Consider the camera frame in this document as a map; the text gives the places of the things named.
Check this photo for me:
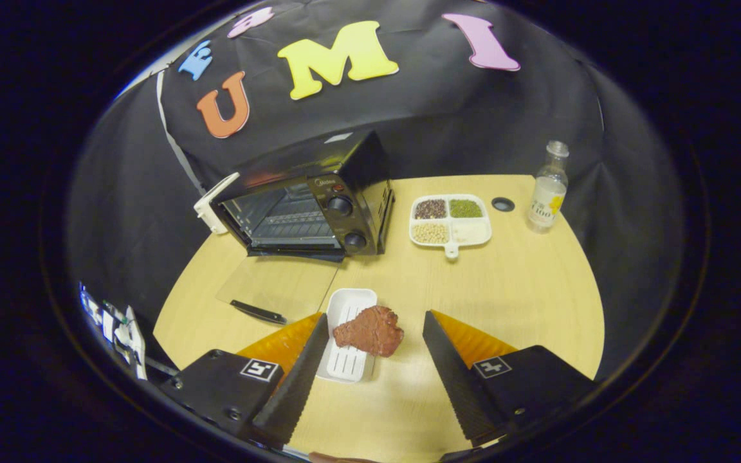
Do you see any brown steak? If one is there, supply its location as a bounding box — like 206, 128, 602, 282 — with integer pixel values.
333, 305, 405, 358

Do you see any white divided dish of grains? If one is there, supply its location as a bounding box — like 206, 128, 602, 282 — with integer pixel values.
408, 194, 493, 259

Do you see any clear bottle with yellow label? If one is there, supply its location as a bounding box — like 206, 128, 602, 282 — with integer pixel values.
526, 140, 570, 233

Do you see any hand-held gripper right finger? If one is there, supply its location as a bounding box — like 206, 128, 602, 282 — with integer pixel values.
422, 311, 598, 448

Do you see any black backdrop cloth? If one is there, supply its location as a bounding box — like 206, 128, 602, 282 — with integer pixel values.
67, 0, 686, 380

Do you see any black toaster oven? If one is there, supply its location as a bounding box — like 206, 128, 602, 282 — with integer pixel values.
210, 129, 397, 325

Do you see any small white ridged tray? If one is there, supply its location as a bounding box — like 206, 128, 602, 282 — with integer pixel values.
316, 288, 378, 384

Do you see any white and green clutter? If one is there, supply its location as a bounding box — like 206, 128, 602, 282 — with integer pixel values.
80, 282, 147, 381

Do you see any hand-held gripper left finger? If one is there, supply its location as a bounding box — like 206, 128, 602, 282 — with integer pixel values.
158, 313, 331, 449

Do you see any white bread toaster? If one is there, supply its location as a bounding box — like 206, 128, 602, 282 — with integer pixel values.
193, 172, 241, 235

